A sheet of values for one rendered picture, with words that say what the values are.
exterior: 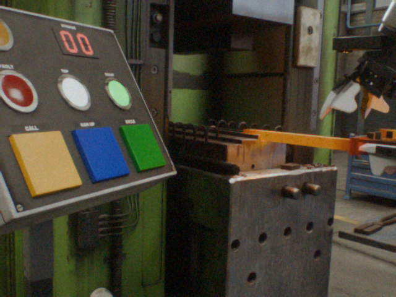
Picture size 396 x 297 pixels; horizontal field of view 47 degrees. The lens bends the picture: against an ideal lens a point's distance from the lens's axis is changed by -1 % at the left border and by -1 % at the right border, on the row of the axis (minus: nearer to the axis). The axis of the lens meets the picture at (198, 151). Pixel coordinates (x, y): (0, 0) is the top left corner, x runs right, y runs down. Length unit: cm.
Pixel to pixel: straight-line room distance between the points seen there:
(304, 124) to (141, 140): 82
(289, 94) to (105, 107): 79
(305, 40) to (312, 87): 15
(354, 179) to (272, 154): 409
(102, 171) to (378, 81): 53
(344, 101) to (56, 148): 55
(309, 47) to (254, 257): 66
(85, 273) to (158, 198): 24
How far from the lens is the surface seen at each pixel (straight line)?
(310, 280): 127
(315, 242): 124
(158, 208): 112
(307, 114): 145
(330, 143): 98
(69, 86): 66
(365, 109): 102
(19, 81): 60
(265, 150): 112
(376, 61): 92
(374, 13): 1045
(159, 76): 108
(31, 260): 75
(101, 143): 64
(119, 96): 73
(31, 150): 55
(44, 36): 69
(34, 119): 59
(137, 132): 71
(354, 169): 519
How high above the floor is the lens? 109
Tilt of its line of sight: 7 degrees down
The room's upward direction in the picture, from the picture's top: 2 degrees clockwise
